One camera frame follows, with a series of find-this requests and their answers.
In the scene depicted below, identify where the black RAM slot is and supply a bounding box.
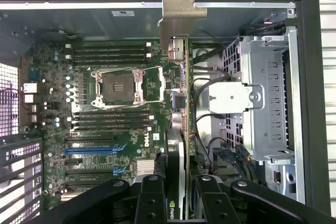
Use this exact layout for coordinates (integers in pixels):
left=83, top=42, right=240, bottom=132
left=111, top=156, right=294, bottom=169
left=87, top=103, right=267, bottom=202
left=65, top=44, right=152, bottom=50
left=67, top=116, right=154, bottom=122
left=70, top=111, right=154, bottom=118
left=65, top=49, right=152, bottom=55
left=70, top=126, right=154, bottom=132
left=65, top=59, right=152, bottom=65
left=65, top=54, right=152, bottom=60
left=70, top=121, right=154, bottom=127

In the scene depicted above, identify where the green Dell motherboard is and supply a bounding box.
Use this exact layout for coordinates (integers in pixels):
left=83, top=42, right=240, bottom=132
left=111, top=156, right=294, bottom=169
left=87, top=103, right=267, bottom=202
left=19, top=39, right=196, bottom=208

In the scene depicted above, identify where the black wire bundle with plugs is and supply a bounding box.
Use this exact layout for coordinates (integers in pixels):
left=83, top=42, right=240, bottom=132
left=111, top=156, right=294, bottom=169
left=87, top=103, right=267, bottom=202
left=207, top=136, right=254, bottom=182

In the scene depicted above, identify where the white expansion slot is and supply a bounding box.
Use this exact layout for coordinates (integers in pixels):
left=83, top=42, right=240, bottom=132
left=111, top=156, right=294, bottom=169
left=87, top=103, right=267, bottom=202
left=61, top=191, right=80, bottom=201

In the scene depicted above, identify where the CPU socket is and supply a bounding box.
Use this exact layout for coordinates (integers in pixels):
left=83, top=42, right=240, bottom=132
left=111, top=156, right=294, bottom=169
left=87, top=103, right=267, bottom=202
left=90, top=66, right=148, bottom=110

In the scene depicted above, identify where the blue expansion slot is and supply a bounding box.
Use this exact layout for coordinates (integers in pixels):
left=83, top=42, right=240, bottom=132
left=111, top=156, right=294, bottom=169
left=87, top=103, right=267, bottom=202
left=64, top=147, right=117, bottom=156

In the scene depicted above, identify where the black looped wire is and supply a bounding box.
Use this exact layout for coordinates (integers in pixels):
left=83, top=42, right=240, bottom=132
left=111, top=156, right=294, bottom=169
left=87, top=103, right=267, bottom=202
left=192, top=76, right=233, bottom=120

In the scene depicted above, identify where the tall silver disk bay cage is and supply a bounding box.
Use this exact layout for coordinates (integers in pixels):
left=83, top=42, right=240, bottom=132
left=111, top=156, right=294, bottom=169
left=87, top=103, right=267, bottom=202
left=223, top=26, right=307, bottom=162

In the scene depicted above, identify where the thick black wire bundle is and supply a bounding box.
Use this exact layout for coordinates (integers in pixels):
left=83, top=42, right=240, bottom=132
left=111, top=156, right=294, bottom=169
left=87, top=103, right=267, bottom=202
left=240, top=20, right=286, bottom=37

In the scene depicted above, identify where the small silver disk bay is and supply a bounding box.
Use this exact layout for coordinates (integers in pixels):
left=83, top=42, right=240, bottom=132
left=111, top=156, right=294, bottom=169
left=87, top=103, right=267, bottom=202
left=264, top=155, right=307, bottom=205

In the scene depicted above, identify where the metal socket cover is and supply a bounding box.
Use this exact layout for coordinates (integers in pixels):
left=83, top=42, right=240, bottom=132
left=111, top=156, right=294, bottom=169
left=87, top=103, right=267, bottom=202
left=157, top=66, right=166, bottom=105

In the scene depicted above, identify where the silver finned chipset heatsink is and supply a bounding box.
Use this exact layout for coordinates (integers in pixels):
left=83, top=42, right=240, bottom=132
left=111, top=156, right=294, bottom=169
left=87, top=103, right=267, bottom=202
left=134, top=159, right=156, bottom=177

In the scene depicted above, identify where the wire locking lever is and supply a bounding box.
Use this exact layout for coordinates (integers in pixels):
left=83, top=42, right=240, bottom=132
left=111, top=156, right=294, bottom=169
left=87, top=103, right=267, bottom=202
left=91, top=100, right=161, bottom=110
left=91, top=65, right=162, bottom=73

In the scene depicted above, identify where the black and silver PC case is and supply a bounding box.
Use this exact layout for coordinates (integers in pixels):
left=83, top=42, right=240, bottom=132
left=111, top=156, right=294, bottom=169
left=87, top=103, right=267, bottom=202
left=0, top=0, right=336, bottom=224

